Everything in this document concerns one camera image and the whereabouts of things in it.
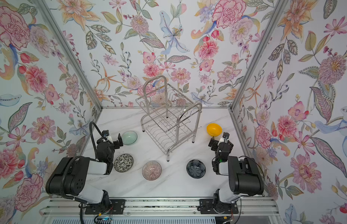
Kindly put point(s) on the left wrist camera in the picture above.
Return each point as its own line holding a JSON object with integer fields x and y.
{"x": 109, "y": 139}

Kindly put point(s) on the dark blue patterned bowl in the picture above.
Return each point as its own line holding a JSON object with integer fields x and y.
{"x": 196, "y": 169}

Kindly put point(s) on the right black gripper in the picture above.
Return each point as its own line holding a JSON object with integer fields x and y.
{"x": 216, "y": 143}

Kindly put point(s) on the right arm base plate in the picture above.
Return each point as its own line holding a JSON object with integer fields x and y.
{"x": 207, "y": 206}

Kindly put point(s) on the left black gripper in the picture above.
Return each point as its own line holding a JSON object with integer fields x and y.
{"x": 116, "y": 143}

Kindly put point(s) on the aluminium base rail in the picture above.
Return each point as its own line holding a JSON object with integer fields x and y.
{"x": 191, "y": 206}

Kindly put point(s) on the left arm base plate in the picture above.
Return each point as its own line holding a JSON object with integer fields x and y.
{"x": 114, "y": 207}

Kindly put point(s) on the pink glass bowl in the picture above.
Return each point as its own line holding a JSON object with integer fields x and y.
{"x": 151, "y": 170}

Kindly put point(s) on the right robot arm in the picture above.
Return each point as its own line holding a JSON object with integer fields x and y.
{"x": 244, "y": 177}

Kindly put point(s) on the steel two-tier dish rack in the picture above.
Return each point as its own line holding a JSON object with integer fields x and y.
{"x": 171, "y": 118}

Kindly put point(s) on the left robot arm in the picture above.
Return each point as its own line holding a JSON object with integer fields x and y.
{"x": 69, "y": 179}

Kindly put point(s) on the green glass bowl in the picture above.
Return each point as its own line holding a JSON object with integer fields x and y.
{"x": 129, "y": 137}

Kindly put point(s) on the black white speckled bowl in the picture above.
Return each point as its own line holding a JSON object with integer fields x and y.
{"x": 123, "y": 163}

